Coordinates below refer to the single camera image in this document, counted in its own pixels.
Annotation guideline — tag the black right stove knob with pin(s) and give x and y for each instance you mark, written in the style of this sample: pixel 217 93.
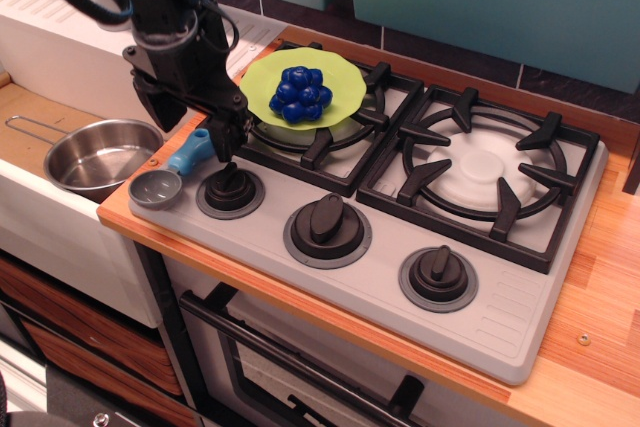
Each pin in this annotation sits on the black right stove knob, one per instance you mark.
pixel 438 280

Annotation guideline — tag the black middle stove knob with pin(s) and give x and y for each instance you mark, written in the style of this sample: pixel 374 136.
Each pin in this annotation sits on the black middle stove knob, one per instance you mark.
pixel 327 234

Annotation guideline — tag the stainless steel pot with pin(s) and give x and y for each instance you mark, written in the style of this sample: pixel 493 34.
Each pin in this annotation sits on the stainless steel pot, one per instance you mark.
pixel 94 160

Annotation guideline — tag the wooden drawer front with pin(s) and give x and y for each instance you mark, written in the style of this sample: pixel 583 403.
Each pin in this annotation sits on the wooden drawer front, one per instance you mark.
pixel 108 351

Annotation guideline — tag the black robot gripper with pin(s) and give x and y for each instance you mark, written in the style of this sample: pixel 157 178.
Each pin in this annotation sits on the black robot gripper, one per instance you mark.
pixel 175 71

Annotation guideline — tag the lime green plastic plate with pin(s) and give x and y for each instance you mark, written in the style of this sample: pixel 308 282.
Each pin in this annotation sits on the lime green plastic plate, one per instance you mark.
pixel 343 78

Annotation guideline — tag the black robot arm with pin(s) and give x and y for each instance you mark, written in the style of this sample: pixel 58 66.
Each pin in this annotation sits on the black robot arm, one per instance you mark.
pixel 168 16

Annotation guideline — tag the black right burner grate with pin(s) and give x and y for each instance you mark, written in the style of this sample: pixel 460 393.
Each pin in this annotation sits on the black right burner grate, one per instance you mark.
pixel 506 182

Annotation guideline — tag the blue grey toy spoon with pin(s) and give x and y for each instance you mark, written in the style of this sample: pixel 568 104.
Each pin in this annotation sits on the blue grey toy spoon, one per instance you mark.
pixel 159 189

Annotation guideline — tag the black left burner grate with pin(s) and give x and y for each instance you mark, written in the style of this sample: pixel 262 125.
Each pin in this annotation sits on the black left burner grate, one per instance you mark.
pixel 335 158

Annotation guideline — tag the black burner grate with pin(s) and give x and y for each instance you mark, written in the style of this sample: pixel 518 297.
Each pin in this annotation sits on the black burner grate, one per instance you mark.
pixel 335 158
pixel 506 182

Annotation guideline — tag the black left stove knob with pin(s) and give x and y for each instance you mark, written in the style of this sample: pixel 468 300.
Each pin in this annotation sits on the black left stove knob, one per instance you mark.
pixel 230 193

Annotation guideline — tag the black stove knob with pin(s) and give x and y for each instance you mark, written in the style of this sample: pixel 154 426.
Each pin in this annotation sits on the black stove knob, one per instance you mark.
pixel 438 280
pixel 230 193
pixel 327 234

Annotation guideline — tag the oven door with handle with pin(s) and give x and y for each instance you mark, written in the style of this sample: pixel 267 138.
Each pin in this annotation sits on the oven door with handle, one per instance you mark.
pixel 291 374

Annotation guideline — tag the grey toy faucet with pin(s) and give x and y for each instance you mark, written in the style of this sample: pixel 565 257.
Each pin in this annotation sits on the grey toy faucet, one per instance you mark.
pixel 114 15

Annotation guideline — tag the grey toy stove top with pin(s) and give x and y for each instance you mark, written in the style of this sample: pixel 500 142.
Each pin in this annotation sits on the grey toy stove top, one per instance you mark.
pixel 499 333

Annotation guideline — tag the blue toy blueberry cluster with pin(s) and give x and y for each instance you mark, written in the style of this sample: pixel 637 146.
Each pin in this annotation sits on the blue toy blueberry cluster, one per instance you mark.
pixel 301 95

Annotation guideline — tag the white toy sink unit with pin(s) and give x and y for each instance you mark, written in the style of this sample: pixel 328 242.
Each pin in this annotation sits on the white toy sink unit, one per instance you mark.
pixel 67 72

